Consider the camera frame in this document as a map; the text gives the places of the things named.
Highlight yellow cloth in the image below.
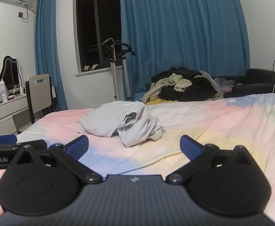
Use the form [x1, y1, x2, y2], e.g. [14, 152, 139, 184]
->
[147, 98, 177, 104]

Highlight pink cloth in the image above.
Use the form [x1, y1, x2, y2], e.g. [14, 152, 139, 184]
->
[222, 83, 244, 94]

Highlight black sofa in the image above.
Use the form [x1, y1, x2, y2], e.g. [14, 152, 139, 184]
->
[212, 69, 275, 98]

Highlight white spray bottle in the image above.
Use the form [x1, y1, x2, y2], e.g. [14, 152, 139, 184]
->
[0, 79, 9, 103]

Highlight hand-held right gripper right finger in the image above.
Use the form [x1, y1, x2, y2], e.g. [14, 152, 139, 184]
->
[166, 135, 261, 184]

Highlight clear plastic bag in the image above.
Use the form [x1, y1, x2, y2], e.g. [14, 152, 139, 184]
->
[214, 77, 236, 90]

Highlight wide blue curtain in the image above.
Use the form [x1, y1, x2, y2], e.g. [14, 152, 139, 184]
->
[117, 0, 250, 100]

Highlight narrow blue curtain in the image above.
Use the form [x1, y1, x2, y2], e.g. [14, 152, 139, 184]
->
[34, 0, 68, 111]

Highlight pile of black clothes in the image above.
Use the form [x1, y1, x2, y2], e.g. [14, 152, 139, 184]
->
[149, 66, 225, 102]

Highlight fluffy pale green garment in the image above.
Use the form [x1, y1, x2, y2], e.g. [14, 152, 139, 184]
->
[141, 73, 193, 103]

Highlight light grey t-shirt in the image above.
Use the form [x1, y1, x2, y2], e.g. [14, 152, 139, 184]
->
[77, 101, 167, 148]

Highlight pastel tie-dye blanket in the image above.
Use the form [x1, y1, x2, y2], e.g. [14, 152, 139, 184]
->
[0, 94, 275, 225]

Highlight dark window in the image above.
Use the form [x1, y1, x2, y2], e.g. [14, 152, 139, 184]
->
[73, 0, 125, 76]

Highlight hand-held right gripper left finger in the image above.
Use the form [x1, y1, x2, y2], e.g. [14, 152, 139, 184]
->
[8, 135, 103, 184]

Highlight wavy black-framed mirror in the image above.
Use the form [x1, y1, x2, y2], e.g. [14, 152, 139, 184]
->
[0, 56, 25, 93]

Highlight white dressing table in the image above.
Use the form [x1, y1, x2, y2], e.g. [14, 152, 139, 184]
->
[0, 93, 37, 137]

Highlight pale gloves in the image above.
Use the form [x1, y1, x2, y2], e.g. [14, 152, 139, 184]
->
[83, 64, 99, 72]

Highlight black wall socket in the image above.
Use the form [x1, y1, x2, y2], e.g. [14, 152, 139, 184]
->
[17, 11, 29, 22]

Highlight beige chair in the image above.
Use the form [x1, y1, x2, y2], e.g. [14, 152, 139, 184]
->
[25, 73, 57, 124]

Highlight standing garment steamer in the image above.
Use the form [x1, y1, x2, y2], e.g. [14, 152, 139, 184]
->
[102, 38, 136, 102]

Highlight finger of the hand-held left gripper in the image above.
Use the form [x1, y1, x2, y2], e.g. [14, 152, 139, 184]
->
[0, 139, 48, 152]
[0, 135, 17, 144]

